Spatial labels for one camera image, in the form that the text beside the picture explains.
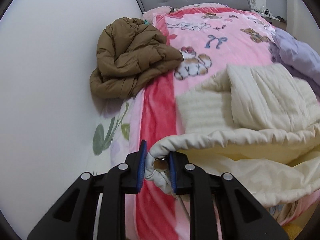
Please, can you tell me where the pink cartoon blanket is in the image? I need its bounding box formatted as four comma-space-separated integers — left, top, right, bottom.
86, 3, 320, 240

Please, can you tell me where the white nightstand with clutter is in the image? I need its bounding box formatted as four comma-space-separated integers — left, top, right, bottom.
251, 4, 287, 30

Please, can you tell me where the folded purple garment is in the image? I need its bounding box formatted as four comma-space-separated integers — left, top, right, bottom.
270, 28, 319, 87

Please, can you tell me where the brown puffer jacket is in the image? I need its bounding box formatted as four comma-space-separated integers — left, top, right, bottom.
89, 17, 183, 99

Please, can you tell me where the pink pillow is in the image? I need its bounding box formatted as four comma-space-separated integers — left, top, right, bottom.
142, 7, 173, 25

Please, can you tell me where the cream quilted jacket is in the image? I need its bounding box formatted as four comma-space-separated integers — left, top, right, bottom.
145, 63, 319, 207

